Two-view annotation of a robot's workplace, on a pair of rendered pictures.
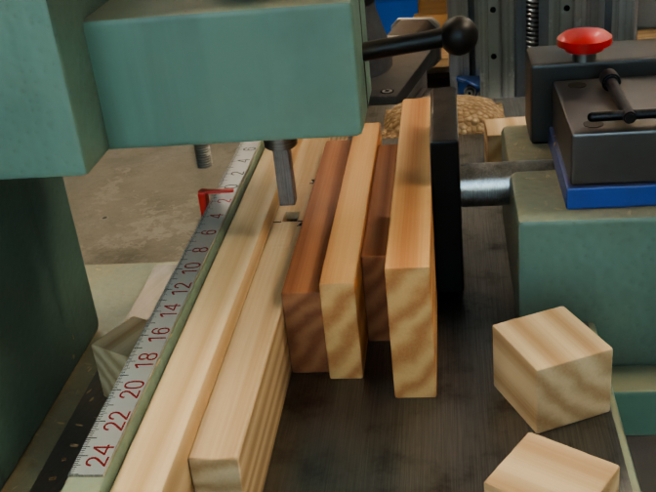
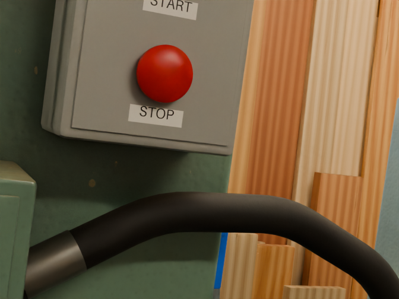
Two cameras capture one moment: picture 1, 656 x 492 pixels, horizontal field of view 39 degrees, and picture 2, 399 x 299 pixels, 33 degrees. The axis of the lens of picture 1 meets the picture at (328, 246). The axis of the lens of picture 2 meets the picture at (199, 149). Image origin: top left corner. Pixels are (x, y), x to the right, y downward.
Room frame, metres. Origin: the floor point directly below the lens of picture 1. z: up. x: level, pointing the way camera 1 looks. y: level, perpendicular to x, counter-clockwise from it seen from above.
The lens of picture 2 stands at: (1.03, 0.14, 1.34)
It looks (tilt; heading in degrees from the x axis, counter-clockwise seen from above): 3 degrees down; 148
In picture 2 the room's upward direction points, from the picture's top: 8 degrees clockwise
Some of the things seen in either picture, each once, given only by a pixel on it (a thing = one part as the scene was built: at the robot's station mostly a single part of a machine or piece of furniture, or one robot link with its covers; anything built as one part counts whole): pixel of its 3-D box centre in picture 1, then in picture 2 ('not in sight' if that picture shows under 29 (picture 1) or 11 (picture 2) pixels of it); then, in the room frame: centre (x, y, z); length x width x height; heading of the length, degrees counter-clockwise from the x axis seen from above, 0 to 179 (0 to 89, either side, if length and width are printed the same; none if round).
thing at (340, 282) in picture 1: (358, 230); not in sight; (0.49, -0.02, 0.93); 0.22 x 0.02 x 0.06; 171
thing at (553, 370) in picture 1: (550, 367); not in sight; (0.35, -0.09, 0.92); 0.04 x 0.04 x 0.03; 16
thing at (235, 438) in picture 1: (312, 186); not in sight; (0.58, 0.01, 0.92); 0.60 x 0.02 x 0.04; 171
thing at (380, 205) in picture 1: (387, 232); not in sight; (0.48, -0.04, 0.93); 0.15 x 0.02 x 0.05; 171
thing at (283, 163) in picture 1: (283, 162); not in sight; (0.49, 0.02, 0.97); 0.01 x 0.01 x 0.05; 81
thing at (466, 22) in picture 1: (415, 38); not in sight; (0.48, -0.06, 1.04); 0.06 x 0.02 x 0.02; 81
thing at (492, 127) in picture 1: (511, 147); not in sight; (0.61, -0.14, 0.92); 0.03 x 0.03 x 0.03; 83
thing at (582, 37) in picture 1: (584, 40); not in sight; (0.51, -0.16, 1.02); 0.03 x 0.03 x 0.01
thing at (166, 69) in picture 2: not in sight; (164, 73); (0.71, 0.31, 1.36); 0.03 x 0.01 x 0.03; 81
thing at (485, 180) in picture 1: (499, 184); not in sight; (0.48, -0.10, 0.95); 0.09 x 0.07 x 0.09; 171
